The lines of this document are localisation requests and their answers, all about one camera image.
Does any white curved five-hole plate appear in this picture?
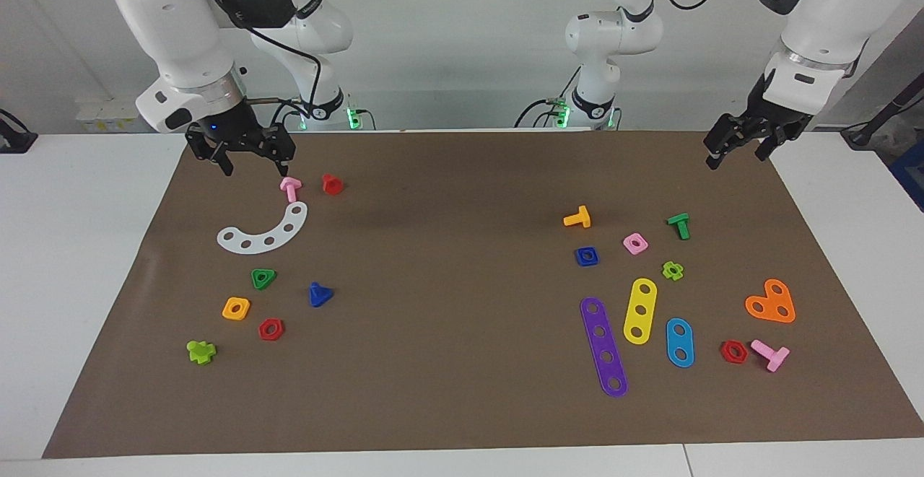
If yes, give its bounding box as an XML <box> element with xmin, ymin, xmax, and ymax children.
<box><xmin>217</xmin><ymin>201</ymin><xmax>309</xmax><ymax>255</ymax></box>

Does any black stand pole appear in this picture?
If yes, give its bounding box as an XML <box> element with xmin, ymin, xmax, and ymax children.
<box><xmin>841</xmin><ymin>73</ymin><xmax>924</xmax><ymax>147</ymax></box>

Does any blue box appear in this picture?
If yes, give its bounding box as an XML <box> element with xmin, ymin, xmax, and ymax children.
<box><xmin>889</xmin><ymin>141</ymin><xmax>924</xmax><ymax>212</ymax></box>

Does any orange three-hole angle plate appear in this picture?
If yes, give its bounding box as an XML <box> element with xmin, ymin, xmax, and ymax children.
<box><xmin>744</xmin><ymin>279</ymin><xmax>796</xmax><ymax>324</ymax></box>

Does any yellow three-hole strip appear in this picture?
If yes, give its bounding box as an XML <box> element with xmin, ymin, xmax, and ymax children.
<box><xmin>623</xmin><ymin>277</ymin><xmax>658</xmax><ymax>346</ymax></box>

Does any blue two-hole strip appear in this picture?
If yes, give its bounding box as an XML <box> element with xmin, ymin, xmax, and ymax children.
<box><xmin>665</xmin><ymin>318</ymin><xmax>696</xmax><ymax>369</ymax></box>

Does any black clamp on table edge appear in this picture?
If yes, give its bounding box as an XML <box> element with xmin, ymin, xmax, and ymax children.
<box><xmin>0</xmin><ymin>109</ymin><xmax>38</xmax><ymax>154</ymax></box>

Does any purple four-hole strip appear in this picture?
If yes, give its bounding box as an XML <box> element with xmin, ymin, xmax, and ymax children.
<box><xmin>580</xmin><ymin>297</ymin><xmax>629</xmax><ymax>398</ymax></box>

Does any brown table mat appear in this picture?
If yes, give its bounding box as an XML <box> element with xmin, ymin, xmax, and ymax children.
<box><xmin>42</xmin><ymin>129</ymin><xmax>924</xmax><ymax>460</ymax></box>

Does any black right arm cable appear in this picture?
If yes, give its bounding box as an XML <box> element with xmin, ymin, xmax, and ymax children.
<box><xmin>204</xmin><ymin>0</ymin><xmax>322</xmax><ymax>128</ymax></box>

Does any black base cable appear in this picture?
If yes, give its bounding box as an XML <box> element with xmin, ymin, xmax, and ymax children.
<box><xmin>514</xmin><ymin>66</ymin><xmax>582</xmax><ymax>128</ymax></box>

